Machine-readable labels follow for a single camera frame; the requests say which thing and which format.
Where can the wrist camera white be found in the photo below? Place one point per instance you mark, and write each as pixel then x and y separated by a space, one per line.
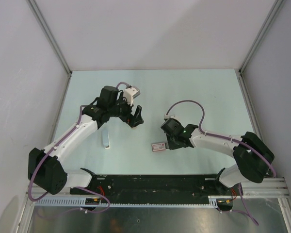
pixel 130 94
pixel 166 117

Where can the light blue stapler cover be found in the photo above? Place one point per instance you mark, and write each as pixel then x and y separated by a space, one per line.
pixel 105 139

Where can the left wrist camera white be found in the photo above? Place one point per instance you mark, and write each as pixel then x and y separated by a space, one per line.
pixel 130 94

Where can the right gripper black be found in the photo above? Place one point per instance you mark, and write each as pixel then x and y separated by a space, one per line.
pixel 171 146

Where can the aluminium rail frame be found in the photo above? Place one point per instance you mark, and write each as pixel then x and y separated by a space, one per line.
pixel 273 187

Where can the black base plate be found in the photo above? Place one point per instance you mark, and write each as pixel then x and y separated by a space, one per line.
pixel 157 189

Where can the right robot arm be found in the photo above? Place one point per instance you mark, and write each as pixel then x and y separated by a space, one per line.
pixel 253 158

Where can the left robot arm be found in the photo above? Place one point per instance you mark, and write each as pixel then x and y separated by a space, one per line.
pixel 45 166

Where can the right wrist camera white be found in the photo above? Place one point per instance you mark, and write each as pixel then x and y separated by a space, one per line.
pixel 166 117

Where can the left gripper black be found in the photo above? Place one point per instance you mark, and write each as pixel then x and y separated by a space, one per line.
pixel 133 121

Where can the red staple box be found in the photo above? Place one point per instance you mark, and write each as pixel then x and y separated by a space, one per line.
pixel 159 147

